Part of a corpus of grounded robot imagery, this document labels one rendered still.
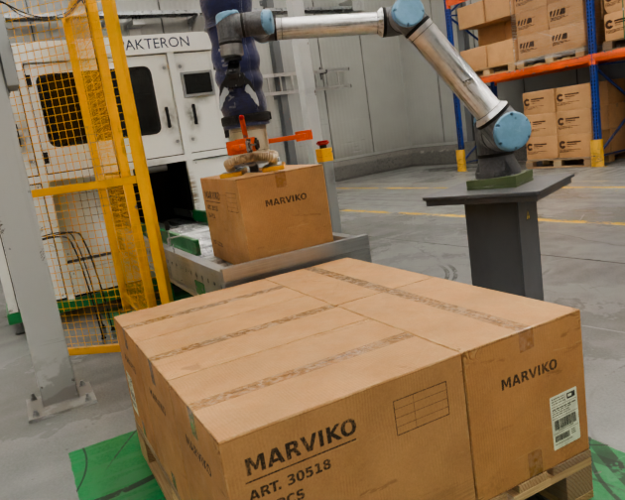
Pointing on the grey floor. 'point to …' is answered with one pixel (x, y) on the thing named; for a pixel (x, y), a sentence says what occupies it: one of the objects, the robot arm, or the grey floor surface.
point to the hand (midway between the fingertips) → (239, 109)
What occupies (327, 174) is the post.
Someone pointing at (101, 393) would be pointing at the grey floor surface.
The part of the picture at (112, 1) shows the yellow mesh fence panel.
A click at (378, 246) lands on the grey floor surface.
